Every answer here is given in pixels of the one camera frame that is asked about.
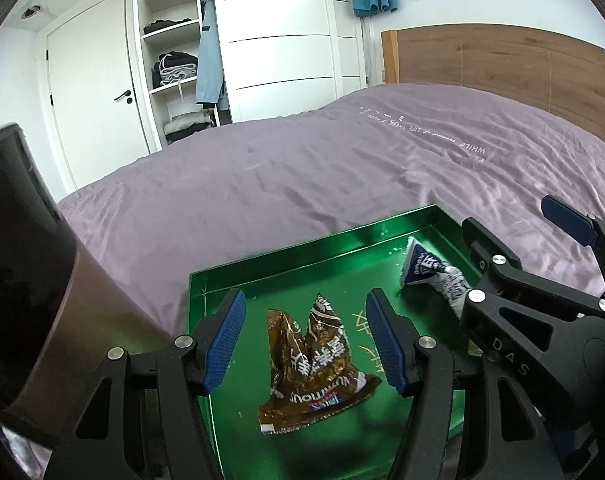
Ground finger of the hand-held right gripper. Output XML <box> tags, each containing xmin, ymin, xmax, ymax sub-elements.
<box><xmin>460</xmin><ymin>216</ymin><xmax>524</xmax><ymax>311</ymax></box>
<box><xmin>540</xmin><ymin>194</ymin><xmax>605</xmax><ymax>311</ymax></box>

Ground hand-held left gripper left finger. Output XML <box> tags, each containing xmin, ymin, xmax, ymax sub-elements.
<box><xmin>42</xmin><ymin>289</ymin><xmax>248</xmax><ymax>480</ymax></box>

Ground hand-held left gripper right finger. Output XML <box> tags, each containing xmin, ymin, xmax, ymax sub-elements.
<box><xmin>365</xmin><ymin>287</ymin><xmax>464</xmax><ymax>480</ymax></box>

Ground blue white snack wrapper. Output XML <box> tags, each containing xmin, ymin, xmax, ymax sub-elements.
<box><xmin>397</xmin><ymin>236</ymin><xmax>476</xmax><ymax>318</ymax></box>

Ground brown snack wrapper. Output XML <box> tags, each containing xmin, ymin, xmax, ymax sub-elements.
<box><xmin>257</xmin><ymin>292</ymin><xmax>383</xmax><ymax>435</ymax></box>

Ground green metal tray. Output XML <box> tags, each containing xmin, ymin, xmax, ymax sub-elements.
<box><xmin>188</xmin><ymin>203</ymin><xmax>486</xmax><ymax>480</ymax></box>

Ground wooden headboard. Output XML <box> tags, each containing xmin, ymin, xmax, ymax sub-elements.
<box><xmin>381</xmin><ymin>24</ymin><xmax>605</xmax><ymax>153</ymax></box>

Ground purple bed sheet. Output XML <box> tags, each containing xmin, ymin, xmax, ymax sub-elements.
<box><xmin>0</xmin><ymin>82</ymin><xmax>605</xmax><ymax>480</ymax></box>

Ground dark brown container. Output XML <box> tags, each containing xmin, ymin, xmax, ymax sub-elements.
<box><xmin>0</xmin><ymin>122</ymin><xmax>178</xmax><ymax>448</ymax></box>

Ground grey folded clothes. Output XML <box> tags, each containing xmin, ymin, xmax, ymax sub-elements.
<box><xmin>163</xmin><ymin>111</ymin><xmax>214</xmax><ymax>145</ymax></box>

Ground black grey folded hoodie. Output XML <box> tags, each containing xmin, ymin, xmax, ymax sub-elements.
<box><xmin>152</xmin><ymin>51</ymin><xmax>198</xmax><ymax>88</ymax></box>

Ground light blue hanging jacket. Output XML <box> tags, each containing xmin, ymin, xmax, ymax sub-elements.
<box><xmin>196</xmin><ymin>0</ymin><xmax>228</xmax><ymax>108</ymax></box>

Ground white door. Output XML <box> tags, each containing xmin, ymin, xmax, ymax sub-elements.
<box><xmin>46</xmin><ymin>0</ymin><xmax>150</xmax><ymax>191</ymax></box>

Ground white wardrobe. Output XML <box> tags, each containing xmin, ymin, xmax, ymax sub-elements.
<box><xmin>132</xmin><ymin>0</ymin><xmax>368</xmax><ymax>153</ymax></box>

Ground black folded clothes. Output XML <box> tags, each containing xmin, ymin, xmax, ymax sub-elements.
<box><xmin>143</xmin><ymin>19</ymin><xmax>192</xmax><ymax>36</ymax></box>

